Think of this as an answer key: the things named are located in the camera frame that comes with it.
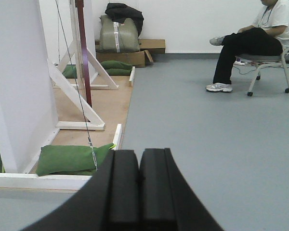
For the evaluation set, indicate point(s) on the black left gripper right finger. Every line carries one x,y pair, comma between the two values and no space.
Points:
167,201

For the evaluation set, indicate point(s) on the lower far green sandbag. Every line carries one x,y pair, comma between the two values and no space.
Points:
118,72

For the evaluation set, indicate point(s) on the black jacket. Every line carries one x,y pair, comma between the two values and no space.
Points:
119,12

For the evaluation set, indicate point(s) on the upper far green sandbag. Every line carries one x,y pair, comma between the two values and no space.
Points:
116,65

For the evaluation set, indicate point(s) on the closed cardboard box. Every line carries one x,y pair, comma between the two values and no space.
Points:
154,46

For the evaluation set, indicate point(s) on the near green sandbag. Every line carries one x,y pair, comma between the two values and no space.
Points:
71,160

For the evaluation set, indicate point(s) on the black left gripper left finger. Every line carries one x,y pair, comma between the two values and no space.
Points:
109,201

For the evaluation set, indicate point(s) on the open cardboard box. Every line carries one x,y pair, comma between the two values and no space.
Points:
137,59

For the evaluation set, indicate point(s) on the middle green sandbag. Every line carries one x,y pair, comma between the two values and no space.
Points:
70,71

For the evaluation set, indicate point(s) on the large olive sack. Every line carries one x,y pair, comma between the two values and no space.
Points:
118,37

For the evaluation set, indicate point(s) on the seated person white shirt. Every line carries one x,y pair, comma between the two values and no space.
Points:
268,35

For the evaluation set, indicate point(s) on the grey rolling chair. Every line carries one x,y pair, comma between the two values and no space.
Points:
267,61

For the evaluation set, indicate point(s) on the brown wooden door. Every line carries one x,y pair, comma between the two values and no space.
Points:
79,4

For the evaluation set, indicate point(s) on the white wooden door frame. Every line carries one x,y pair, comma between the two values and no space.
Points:
28,117

